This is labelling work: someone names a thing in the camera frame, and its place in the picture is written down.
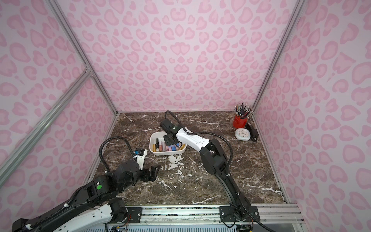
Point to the black object behind clock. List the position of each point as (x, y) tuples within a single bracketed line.
[(253, 132)]

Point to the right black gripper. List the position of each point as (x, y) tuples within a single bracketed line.
[(169, 137)]

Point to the brown lip gloss silver cap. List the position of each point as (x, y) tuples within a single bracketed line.
[(161, 146)]

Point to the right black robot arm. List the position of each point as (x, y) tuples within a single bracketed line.
[(214, 161)]

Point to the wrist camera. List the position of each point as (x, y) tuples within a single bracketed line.
[(167, 125), (140, 156)]

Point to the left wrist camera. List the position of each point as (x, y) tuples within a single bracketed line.
[(140, 156)]

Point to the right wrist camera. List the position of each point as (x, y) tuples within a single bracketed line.
[(167, 125)]

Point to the white round alarm clock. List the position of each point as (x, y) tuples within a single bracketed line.
[(242, 134)]

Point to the white plastic storage box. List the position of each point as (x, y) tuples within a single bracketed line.
[(160, 135)]

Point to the bundle of pens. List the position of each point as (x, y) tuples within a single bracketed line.
[(243, 111)]

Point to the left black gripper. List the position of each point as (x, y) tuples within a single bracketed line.
[(149, 174)]

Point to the red pen holder cup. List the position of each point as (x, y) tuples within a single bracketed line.
[(239, 122)]

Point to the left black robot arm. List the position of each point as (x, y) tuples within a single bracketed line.
[(103, 189)]

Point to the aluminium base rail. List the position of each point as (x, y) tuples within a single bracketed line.
[(209, 218)]

